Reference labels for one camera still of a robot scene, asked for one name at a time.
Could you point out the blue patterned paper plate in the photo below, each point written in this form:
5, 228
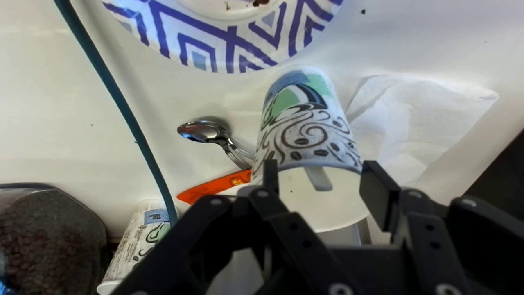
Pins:
225, 36

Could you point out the white plastic knife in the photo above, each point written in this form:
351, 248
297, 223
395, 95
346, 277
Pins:
318, 179

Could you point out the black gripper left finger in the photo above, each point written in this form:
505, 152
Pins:
189, 257

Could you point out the orange handled utensil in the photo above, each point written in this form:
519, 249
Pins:
193, 193

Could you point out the patterned paper cup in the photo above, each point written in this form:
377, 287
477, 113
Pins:
303, 125
144, 229

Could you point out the metal spoon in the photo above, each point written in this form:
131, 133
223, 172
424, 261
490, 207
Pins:
213, 130

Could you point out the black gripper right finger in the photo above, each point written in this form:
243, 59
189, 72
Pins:
465, 248

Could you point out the white paper napkin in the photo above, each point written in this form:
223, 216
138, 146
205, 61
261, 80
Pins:
406, 123

